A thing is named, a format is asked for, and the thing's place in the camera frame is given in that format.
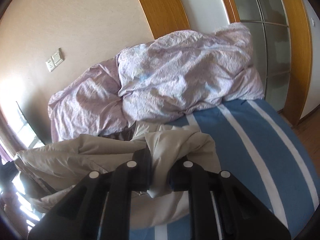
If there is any blue white striped bed sheet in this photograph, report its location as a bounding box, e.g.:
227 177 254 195
129 100 319 239

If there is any beige quilted down jacket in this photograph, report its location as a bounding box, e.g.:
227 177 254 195
14 122 221 229

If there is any pink floral crumpled duvet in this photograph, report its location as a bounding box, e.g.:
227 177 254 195
48 23 264 142

